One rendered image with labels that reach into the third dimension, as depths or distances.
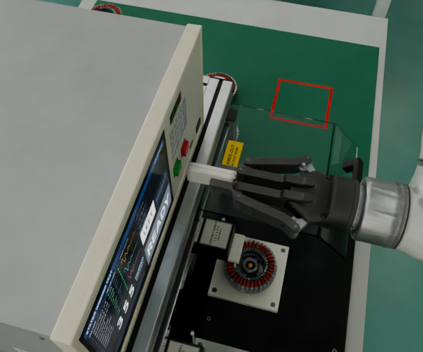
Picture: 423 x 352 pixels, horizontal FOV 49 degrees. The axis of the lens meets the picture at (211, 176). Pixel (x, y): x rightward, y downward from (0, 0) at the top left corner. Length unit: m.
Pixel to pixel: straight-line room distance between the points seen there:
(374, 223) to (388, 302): 1.33
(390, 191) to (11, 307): 0.46
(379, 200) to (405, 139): 1.76
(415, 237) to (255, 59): 0.94
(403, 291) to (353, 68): 0.92
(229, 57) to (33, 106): 0.94
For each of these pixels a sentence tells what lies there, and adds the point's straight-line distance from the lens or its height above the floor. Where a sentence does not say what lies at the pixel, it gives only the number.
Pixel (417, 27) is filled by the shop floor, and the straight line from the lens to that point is 2.99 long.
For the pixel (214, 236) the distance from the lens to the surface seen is 0.91.
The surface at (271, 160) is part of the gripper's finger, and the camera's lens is 0.67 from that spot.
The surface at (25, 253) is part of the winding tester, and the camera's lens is 0.49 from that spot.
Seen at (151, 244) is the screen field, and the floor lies 1.16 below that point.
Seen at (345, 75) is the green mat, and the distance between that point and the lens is 1.46.
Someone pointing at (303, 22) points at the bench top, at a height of 0.75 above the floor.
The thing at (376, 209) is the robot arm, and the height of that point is 1.22.
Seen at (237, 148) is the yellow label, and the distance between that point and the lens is 0.84.
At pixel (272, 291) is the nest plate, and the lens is 1.02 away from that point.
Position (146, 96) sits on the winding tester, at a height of 1.32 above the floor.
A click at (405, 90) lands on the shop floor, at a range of 2.60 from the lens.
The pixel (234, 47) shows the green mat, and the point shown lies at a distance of 1.50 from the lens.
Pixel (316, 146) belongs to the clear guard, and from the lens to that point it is 0.86.
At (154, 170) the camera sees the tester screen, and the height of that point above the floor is 1.27.
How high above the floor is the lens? 1.74
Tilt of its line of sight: 57 degrees down
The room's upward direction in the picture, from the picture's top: straight up
